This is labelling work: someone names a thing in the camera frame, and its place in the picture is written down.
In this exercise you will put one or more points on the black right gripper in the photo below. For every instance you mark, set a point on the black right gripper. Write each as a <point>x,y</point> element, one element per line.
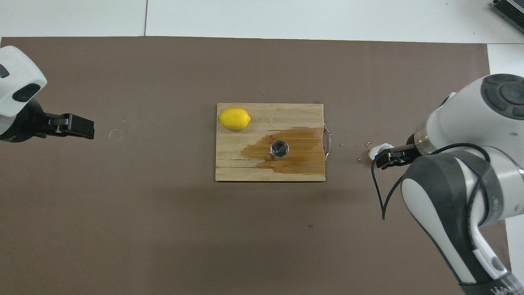
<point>412,149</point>

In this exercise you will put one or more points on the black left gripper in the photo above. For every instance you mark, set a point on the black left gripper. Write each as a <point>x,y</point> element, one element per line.
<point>26,125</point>

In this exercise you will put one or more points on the clear plastic cup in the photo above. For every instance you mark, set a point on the clear plastic cup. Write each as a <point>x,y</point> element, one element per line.
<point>382,146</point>

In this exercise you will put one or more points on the steel double jigger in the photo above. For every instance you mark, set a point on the steel double jigger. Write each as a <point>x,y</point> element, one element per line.
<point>279,148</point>

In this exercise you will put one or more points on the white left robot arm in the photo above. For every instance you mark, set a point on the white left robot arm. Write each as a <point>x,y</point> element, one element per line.
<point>16,69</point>

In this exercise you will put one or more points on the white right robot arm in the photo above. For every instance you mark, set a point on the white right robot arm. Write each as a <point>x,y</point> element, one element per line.
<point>458,123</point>

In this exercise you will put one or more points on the brown paper table mat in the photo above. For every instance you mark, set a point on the brown paper table mat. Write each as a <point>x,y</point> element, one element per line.
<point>123,225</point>

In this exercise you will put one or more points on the yellow lemon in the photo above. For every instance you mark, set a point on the yellow lemon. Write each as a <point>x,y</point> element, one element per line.
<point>234,119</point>

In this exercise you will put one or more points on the wooden cutting board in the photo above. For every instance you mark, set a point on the wooden cutting board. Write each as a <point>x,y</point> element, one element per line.
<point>237,164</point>

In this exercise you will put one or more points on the grey ribbed device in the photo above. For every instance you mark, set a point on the grey ribbed device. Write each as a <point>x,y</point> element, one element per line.
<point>511,10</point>

